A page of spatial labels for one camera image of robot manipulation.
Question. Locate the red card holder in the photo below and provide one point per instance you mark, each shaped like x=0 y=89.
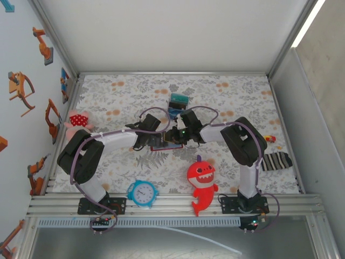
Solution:
x=172 y=147

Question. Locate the black credit card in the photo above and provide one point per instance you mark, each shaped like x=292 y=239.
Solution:
x=176 y=104

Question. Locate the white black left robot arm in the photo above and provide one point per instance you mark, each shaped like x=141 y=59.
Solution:
x=118 y=139

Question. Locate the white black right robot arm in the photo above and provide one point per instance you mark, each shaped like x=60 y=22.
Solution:
x=213 y=135

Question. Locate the floral table mat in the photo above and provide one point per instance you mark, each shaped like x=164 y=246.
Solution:
x=121 y=94

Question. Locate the blue alarm clock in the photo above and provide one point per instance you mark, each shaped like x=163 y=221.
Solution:
x=142 y=193

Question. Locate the red shark plush toy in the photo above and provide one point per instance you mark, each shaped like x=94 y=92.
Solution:
x=202 y=189

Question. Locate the pink pig plush toy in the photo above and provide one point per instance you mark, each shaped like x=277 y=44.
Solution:
x=78 y=120

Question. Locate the small red toy car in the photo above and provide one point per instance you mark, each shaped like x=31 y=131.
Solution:
x=270 y=139

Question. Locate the black white striped sock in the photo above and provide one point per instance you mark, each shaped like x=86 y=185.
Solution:
x=277 y=161

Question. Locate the left circuit board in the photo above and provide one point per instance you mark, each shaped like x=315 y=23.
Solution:
x=100 y=221

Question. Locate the circuit board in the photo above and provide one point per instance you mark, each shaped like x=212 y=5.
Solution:
x=252 y=223
x=100 y=221

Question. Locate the right circuit board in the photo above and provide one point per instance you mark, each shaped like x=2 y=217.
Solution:
x=252 y=223

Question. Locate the white plastic tube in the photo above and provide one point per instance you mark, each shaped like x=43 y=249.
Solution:
x=215 y=242

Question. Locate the white light strip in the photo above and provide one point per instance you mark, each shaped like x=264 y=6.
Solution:
x=309 y=21

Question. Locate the aluminium back rail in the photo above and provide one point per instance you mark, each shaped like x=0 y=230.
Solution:
x=172 y=73

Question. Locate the aluminium front rail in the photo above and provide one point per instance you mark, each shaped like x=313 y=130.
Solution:
x=175 y=203

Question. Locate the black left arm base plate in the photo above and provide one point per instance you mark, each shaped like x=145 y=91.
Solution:
x=120 y=206

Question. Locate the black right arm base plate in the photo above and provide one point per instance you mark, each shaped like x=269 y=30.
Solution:
x=229 y=205

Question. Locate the aluminium side rail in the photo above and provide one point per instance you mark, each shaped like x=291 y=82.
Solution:
x=75 y=94

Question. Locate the blue orange wall sticker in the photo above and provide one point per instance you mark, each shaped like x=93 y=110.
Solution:
x=64 y=81

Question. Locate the aluminium frame post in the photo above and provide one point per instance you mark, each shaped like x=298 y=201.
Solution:
x=56 y=37
x=289 y=37

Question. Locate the orange gripper claw wall sticker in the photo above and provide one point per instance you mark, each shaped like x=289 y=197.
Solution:
x=16 y=86

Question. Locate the orange block wall sticker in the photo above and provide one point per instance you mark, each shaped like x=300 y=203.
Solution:
x=2 y=144

